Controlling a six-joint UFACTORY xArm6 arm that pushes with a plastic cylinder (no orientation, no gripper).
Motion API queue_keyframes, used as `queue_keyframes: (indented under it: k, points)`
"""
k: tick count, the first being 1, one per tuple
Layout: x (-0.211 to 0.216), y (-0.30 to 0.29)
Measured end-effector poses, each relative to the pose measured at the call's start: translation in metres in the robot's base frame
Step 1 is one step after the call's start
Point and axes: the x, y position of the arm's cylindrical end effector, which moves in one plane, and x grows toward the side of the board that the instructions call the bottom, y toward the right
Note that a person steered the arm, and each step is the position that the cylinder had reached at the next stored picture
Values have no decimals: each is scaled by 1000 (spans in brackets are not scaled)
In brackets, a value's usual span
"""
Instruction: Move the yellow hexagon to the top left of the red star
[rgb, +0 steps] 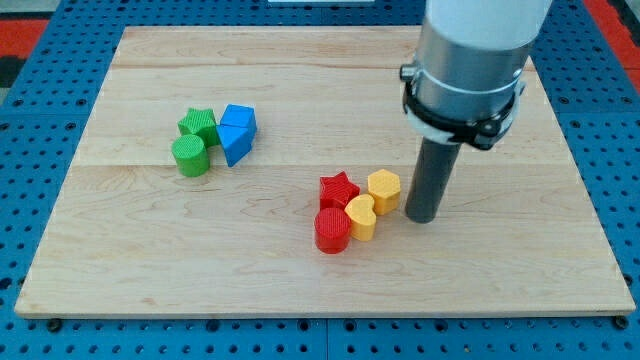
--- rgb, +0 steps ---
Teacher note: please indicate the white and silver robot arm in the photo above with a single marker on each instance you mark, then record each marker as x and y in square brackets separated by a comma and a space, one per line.
[464, 83]

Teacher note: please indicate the red star block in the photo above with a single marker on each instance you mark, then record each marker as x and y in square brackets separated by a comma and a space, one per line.
[337, 191]

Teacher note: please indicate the yellow hexagon block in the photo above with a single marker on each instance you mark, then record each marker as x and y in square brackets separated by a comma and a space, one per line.
[385, 187]

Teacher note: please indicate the green star block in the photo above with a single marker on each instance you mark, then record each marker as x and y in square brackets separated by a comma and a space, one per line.
[200, 122]

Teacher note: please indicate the red cylinder block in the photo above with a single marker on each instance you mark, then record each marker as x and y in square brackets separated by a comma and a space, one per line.
[332, 230]

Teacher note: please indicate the yellow heart block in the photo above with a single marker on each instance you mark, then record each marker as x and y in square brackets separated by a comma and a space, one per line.
[360, 210]

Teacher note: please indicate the blue triangle block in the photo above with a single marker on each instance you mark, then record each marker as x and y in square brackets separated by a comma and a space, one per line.
[236, 142]

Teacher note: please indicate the wooden board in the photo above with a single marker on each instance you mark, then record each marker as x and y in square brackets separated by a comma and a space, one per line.
[131, 237]

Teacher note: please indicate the blue cube block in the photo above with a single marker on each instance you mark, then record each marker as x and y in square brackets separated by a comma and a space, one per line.
[240, 116]

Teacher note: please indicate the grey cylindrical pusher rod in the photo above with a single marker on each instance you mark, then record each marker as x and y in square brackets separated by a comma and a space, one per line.
[432, 171]

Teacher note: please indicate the green cylinder block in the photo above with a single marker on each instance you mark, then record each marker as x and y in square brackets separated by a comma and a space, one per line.
[190, 154]

